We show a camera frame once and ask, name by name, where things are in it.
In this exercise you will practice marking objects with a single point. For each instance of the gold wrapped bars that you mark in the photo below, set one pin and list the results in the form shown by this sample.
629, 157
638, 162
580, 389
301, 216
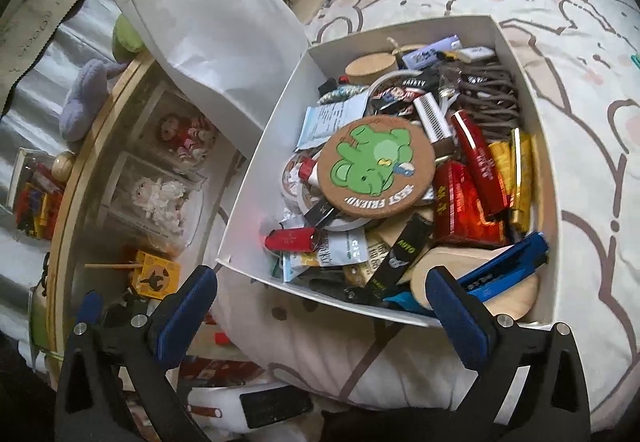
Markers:
521, 172

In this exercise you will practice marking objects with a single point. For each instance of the white dressed doll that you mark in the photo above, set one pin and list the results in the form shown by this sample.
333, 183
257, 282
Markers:
160, 197

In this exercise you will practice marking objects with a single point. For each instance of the small wooden ball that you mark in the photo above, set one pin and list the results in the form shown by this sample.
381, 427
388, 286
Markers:
65, 164

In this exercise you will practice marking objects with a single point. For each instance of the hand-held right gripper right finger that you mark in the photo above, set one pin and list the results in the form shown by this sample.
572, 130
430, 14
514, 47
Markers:
457, 319

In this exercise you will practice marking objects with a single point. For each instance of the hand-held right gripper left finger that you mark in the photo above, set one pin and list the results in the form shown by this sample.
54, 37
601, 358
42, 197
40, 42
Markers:
187, 317

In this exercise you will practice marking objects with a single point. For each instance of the red cigarette pack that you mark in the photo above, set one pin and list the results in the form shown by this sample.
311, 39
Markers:
460, 212

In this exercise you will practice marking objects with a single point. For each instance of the red lighter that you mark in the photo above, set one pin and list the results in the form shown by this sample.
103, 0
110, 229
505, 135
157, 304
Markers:
292, 239

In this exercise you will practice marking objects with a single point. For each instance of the red glossy tube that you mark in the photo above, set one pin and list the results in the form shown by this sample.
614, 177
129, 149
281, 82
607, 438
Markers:
477, 157

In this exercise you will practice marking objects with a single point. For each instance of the yellow printed box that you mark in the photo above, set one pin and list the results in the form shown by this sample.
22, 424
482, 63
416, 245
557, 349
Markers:
155, 274

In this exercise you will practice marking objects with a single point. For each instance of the cartoon animal print bedsheet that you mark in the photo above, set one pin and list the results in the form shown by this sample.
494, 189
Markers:
590, 147

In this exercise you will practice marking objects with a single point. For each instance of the green plush toy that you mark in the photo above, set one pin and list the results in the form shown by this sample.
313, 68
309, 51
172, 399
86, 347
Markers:
127, 34

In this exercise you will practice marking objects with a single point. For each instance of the oval wooden lid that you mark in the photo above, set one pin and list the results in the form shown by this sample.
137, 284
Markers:
510, 297

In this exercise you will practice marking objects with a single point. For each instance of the white striped small case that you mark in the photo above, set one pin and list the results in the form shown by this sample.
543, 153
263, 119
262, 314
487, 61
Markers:
434, 119

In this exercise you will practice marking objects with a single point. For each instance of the clear case of colourful blocks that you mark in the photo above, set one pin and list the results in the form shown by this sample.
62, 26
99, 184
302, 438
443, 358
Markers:
37, 197

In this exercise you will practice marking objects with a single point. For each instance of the yellow foil packet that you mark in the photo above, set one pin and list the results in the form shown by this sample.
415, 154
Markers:
500, 162

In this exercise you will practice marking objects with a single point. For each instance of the white usb adapter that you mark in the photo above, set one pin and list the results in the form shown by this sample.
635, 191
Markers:
477, 54

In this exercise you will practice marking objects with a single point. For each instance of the white paper bag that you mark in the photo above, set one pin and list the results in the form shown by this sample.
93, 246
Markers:
210, 37

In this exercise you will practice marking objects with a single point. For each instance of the purple plush toy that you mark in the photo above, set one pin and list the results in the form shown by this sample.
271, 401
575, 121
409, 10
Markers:
87, 97

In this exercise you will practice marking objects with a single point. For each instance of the round cork lid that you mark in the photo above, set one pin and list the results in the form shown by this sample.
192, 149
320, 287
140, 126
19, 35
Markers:
370, 69

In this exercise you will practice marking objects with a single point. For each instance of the brown hair claw clip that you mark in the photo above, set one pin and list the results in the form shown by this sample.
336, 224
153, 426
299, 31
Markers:
490, 92

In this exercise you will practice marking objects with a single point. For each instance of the purple printed lighter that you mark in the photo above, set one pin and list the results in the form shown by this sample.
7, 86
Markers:
430, 53

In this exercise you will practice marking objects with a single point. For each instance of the blue stapler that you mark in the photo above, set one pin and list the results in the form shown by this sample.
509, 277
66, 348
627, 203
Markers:
505, 262

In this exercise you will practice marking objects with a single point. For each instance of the white paper receipt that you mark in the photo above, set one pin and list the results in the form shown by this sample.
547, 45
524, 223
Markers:
325, 122

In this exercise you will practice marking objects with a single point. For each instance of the doll in clear case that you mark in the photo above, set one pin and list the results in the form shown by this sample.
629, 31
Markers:
150, 107

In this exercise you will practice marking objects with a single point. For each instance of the grey curtain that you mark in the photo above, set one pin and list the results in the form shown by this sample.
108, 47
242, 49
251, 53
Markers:
30, 132

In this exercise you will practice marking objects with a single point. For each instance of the round elephant cork coaster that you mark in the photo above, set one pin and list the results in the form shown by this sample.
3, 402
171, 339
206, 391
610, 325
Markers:
370, 162

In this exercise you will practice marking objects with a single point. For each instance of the white object with black panel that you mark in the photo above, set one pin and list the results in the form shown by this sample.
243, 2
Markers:
275, 404

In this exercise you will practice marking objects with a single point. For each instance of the black packet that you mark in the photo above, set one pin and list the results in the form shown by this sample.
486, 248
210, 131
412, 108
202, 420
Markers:
400, 252

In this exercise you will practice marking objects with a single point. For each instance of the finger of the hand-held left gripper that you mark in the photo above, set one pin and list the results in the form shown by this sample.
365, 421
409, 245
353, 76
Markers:
92, 307

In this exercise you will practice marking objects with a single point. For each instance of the white cardboard box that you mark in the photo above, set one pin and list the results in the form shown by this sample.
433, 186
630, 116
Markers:
270, 172

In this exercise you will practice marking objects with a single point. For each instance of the red dressed doll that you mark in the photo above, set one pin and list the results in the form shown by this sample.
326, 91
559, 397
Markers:
185, 137

